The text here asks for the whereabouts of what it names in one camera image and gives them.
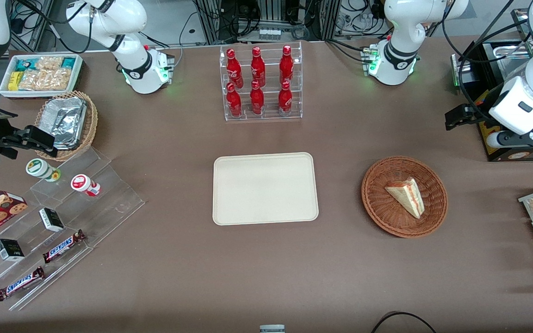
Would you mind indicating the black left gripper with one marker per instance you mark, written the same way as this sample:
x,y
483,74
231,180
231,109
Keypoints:
x,y
478,115

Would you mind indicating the triangle sandwich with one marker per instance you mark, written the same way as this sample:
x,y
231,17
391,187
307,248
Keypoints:
x,y
407,198

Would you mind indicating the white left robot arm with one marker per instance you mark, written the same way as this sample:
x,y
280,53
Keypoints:
x,y
400,27

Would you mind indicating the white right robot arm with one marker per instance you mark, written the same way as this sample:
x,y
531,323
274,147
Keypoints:
x,y
127,27

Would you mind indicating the tan wicker basket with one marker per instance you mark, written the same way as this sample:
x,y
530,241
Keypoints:
x,y
91,125

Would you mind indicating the brown round wicker basket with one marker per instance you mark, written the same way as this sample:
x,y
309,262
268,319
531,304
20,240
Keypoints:
x,y
377,203

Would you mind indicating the cream plastic tray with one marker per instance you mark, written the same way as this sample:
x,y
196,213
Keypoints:
x,y
264,188

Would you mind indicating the green lid yoghurt cup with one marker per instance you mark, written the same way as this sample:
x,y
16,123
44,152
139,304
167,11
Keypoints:
x,y
40,168

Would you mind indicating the stack of foil trays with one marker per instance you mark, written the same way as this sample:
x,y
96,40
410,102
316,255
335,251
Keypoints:
x,y
65,121

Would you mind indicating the white snack bin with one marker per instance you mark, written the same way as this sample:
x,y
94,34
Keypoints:
x,y
5,90

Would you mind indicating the black metal box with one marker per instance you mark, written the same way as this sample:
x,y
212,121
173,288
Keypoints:
x,y
495,69

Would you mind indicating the yellow snack packet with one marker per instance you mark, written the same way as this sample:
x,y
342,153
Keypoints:
x,y
14,81

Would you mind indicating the clear cracker bag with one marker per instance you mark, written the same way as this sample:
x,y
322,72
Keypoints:
x,y
44,79

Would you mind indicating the red lid yoghurt cup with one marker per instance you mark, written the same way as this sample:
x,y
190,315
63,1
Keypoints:
x,y
83,183

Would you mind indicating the teal snack packet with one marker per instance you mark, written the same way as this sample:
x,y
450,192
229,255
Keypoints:
x,y
26,64

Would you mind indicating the small black box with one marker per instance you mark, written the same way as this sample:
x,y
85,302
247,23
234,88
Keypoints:
x,y
52,220
9,250

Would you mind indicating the clear acrylic stepped shelf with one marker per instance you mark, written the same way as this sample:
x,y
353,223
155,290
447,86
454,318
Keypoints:
x,y
109,203

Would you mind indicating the Snickers chocolate bar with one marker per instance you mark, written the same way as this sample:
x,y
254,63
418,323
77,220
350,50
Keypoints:
x,y
63,246
20,284

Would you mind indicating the clear acrylic bottle rack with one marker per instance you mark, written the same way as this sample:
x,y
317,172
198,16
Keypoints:
x,y
296,99

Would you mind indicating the red cola bottle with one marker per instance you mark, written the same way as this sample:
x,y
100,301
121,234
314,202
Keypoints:
x,y
257,68
285,99
234,69
286,67
257,101
234,102

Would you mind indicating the white power strip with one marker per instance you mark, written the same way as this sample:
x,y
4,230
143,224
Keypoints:
x,y
269,33

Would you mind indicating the small grey device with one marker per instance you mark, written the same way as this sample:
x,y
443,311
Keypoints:
x,y
272,329

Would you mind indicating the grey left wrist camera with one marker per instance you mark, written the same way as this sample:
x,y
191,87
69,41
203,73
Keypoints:
x,y
497,139

